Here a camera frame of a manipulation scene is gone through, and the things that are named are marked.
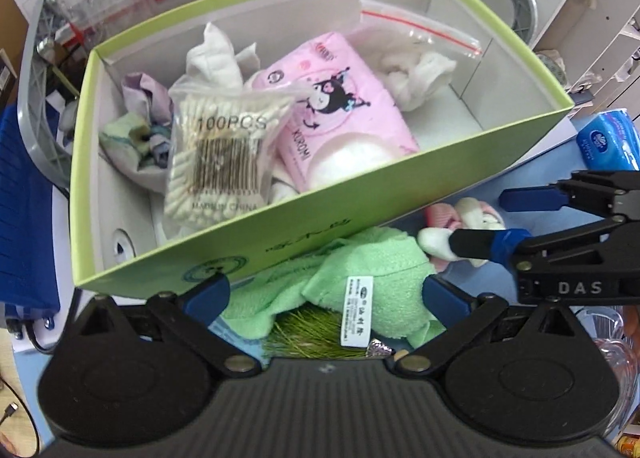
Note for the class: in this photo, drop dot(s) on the pink white plush toy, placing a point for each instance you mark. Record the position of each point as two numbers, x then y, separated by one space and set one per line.
475 218

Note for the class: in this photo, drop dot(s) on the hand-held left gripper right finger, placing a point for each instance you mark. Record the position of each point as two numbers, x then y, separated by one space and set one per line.
442 299

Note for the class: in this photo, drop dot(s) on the cotton swab bag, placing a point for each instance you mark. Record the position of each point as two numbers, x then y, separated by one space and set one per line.
225 148

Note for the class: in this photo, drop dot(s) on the scalloped glass pitcher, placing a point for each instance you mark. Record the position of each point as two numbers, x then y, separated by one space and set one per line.
617 353

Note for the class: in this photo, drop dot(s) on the green needle brush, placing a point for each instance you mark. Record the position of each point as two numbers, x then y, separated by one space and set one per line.
310 335

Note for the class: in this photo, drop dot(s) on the white shelf unit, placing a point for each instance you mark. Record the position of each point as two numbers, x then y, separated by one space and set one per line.
590 3

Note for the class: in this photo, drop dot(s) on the blue tissue pack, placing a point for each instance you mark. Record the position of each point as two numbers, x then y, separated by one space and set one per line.
612 138

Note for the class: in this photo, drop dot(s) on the blue metal device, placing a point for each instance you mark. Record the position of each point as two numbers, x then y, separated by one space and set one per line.
25 218

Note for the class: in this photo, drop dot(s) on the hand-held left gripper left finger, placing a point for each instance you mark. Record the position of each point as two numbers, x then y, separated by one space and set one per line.
207 294

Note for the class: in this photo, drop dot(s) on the green towel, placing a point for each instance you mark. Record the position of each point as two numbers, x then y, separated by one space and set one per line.
380 258

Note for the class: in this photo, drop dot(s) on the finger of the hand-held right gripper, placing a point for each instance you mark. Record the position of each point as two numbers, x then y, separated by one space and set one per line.
507 243
530 198

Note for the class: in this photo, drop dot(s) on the green cardboard box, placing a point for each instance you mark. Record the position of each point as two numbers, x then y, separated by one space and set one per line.
400 193

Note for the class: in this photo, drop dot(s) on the blue printed tablecloth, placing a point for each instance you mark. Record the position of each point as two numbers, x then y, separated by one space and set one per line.
540 158

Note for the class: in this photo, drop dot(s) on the pink cotton pad pack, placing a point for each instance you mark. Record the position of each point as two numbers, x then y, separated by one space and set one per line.
345 108

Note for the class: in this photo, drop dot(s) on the clear zip bag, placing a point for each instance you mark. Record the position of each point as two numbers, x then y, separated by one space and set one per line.
425 53

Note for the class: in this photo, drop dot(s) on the plaid cloth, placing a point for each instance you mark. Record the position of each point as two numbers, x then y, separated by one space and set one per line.
140 133

